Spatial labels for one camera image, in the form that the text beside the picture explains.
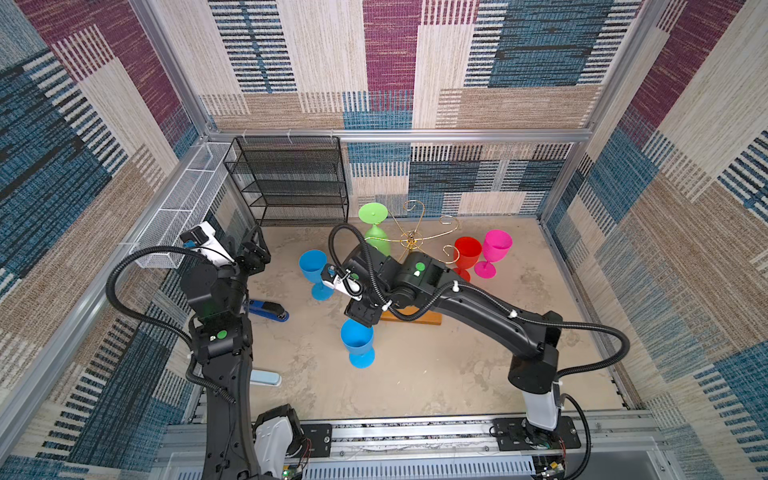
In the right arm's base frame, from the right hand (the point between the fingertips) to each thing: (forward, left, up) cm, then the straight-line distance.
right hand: (366, 302), depth 71 cm
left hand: (+9, +25, +15) cm, 31 cm away
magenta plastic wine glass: (+23, -38, -9) cm, 45 cm away
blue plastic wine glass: (-2, +3, -16) cm, 16 cm away
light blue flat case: (-10, +28, -22) cm, 37 cm away
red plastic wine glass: (+23, -30, -11) cm, 39 cm away
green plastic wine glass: (+19, -2, +10) cm, 22 cm away
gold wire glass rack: (+12, -12, +8) cm, 19 cm away
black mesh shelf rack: (+53, +29, -5) cm, 61 cm away
